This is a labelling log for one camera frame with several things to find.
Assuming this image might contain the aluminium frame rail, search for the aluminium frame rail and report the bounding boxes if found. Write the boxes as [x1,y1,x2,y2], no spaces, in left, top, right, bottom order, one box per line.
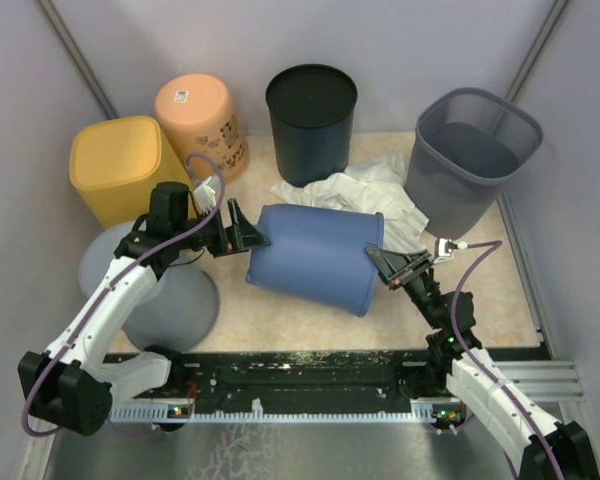
[496,360,583,402]

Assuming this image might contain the white crumpled cloth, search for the white crumpled cloth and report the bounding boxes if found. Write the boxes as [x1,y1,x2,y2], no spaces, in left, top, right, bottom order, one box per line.
[271,150,429,253]

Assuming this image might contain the grey mesh bin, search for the grey mesh bin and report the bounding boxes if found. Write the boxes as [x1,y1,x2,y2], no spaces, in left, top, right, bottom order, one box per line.
[405,87,543,240]

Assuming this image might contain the black mounting rail base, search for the black mounting rail base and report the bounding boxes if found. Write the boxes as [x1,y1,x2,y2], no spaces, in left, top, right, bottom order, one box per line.
[104,349,461,416]

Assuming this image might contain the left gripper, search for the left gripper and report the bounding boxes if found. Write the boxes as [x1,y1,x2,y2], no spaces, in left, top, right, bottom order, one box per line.
[173,198,270,257]

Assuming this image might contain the grey slotted cable duct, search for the grey slotted cable duct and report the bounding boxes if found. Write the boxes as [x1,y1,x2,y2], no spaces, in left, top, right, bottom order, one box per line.
[110,398,469,428]

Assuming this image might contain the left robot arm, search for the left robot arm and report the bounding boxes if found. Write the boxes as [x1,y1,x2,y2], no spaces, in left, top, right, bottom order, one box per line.
[17,182,270,438]

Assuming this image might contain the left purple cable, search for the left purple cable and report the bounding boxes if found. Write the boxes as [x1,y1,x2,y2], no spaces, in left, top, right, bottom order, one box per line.
[20,153,226,441]

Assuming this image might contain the blue round bin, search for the blue round bin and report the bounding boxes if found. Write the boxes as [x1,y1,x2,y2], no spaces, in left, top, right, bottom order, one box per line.
[246,204,384,317]

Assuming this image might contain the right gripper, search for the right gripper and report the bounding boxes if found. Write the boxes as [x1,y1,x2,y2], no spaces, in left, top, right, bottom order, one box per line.
[365,247,442,329]

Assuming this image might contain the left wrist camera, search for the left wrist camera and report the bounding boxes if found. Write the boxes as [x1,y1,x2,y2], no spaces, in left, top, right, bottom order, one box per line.
[193,175,221,213]

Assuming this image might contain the peach plastic bucket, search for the peach plastic bucket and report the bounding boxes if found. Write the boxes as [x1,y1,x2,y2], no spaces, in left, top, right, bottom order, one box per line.
[154,73,249,183]

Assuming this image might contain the grey round bin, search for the grey round bin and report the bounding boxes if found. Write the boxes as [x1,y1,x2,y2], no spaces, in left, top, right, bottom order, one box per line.
[78,221,220,352]

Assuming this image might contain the black round bin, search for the black round bin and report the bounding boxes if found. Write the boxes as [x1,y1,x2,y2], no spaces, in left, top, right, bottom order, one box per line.
[265,64,358,187]

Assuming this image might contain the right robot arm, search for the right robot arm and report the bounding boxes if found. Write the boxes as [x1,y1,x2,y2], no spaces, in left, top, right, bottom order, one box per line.
[366,240,600,479]

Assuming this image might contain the yellow slotted plastic basket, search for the yellow slotted plastic basket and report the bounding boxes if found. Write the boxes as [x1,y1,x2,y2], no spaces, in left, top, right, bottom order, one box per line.
[69,116,192,229]

